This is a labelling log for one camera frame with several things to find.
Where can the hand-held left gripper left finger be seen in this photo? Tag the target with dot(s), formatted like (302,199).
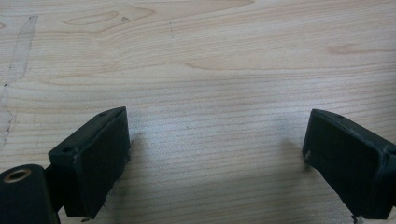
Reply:
(93,161)

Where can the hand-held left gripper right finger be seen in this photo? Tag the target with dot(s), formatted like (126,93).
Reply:
(348,168)

